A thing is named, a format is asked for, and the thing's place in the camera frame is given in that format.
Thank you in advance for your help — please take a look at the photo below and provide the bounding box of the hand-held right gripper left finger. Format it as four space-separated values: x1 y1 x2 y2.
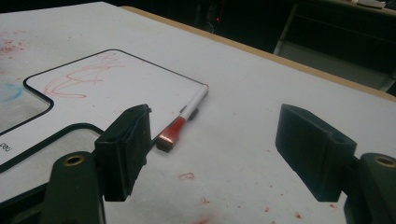
93 104 153 203

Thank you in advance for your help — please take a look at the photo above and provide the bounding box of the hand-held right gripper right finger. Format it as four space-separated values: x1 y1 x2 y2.
275 103 358 203

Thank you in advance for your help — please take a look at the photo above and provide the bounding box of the paddle-shaped whiteboard with black rim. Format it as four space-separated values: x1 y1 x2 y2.
0 49 210 175

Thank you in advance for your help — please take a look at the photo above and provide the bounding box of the red and white marker pen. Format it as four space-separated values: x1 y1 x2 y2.
155 84 210 154

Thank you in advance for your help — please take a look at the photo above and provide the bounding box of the white table cover sheet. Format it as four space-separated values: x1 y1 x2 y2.
0 1 396 224

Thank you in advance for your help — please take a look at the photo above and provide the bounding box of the wooden table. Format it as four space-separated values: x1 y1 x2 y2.
120 5 396 103

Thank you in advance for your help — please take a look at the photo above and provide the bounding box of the white metal desk frame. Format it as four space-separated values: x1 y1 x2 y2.
273 0 396 92

